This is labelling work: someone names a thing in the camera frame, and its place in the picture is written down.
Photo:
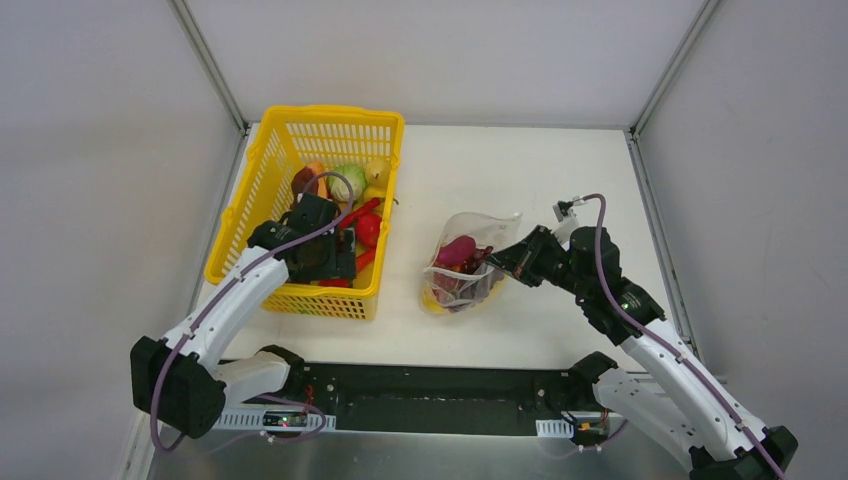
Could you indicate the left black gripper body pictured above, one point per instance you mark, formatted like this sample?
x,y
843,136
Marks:
x,y
337,254

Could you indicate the yellow plastic basket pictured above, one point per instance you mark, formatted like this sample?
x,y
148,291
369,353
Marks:
x,y
289,137

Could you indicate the purple sweet potato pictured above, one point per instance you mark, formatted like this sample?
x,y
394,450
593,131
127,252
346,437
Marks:
x,y
456,251

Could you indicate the red apple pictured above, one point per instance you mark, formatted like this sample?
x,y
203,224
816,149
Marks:
x,y
368,229

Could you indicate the yellow pear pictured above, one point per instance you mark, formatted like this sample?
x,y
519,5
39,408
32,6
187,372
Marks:
x,y
377,172

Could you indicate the dark purple grapes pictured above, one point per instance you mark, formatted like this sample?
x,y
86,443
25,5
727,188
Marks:
x,y
478,281

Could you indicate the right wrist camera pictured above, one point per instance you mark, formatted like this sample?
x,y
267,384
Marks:
x,y
567,220

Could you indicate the green cabbage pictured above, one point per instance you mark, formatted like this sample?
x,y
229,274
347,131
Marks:
x,y
348,183

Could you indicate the papaya slice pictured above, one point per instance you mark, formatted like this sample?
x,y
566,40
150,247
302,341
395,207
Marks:
x,y
303,180

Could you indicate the clear zip top bag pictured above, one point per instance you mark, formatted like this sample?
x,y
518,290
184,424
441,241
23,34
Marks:
x,y
486,230

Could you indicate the yellow lemon fruit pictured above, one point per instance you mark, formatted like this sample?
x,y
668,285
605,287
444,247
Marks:
x,y
431,306

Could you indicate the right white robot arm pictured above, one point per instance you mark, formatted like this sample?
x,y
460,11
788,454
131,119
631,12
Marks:
x,y
691,415

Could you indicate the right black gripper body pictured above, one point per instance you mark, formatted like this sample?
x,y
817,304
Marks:
x,y
525,254

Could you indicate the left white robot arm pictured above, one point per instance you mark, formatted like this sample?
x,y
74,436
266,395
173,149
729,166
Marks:
x,y
179,379

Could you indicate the light red grapes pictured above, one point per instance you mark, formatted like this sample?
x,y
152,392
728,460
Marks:
x,y
445,286

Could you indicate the red chili pepper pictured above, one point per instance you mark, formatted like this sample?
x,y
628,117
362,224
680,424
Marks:
x,y
368,207

